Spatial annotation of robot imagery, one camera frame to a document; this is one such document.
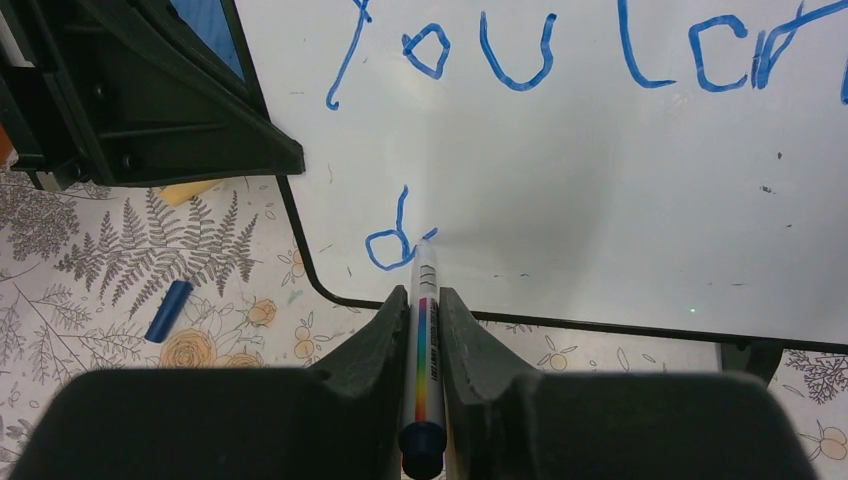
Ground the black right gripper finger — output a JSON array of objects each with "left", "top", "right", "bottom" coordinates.
[
  {"left": 11, "top": 286, "right": 408, "bottom": 479},
  {"left": 439, "top": 288, "right": 816, "bottom": 479},
  {"left": 72, "top": 1, "right": 305, "bottom": 187}
]

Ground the white whiteboard black frame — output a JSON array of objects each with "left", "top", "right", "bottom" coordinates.
[{"left": 235, "top": 1, "right": 847, "bottom": 352}]

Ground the blue capped whiteboard marker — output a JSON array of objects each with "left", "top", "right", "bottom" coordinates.
[{"left": 398, "top": 239, "right": 447, "bottom": 479}]

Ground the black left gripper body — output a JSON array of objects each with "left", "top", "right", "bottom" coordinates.
[{"left": 1, "top": 1, "right": 109, "bottom": 192}]

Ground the blue marker cap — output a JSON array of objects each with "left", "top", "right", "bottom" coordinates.
[{"left": 144, "top": 280, "right": 193, "bottom": 344}]

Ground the blue Pikachu cloth bag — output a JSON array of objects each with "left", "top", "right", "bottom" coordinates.
[{"left": 171, "top": 0, "right": 244, "bottom": 80}]

